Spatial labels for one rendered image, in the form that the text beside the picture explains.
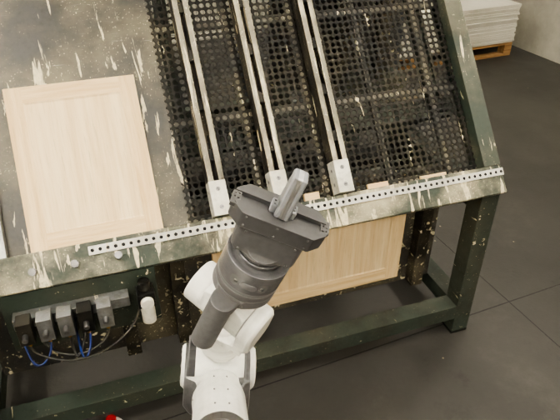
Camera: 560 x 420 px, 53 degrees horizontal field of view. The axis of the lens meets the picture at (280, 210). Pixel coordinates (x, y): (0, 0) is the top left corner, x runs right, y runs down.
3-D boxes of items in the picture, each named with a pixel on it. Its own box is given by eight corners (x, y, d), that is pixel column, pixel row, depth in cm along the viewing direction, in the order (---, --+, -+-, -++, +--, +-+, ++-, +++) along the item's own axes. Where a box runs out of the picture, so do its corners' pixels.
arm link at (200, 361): (255, 304, 92) (243, 336, 109) (191, 302, 90) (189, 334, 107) (254, 370, 87) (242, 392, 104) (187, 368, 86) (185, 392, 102)
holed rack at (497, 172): (89, 255, 188) (88, 255, 187) (87, 247, 188) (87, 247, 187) (503, 174, 233) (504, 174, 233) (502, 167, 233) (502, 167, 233)
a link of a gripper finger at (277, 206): (300, 183, 63) (279, 220, 67) (303, 167, 65) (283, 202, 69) (287, 178, 62) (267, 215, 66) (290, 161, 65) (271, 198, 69)
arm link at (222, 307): (292, 273, 78) (263, 318, 85) (232, 227, 80) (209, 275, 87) (247, 322, 70) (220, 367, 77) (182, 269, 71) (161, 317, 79)
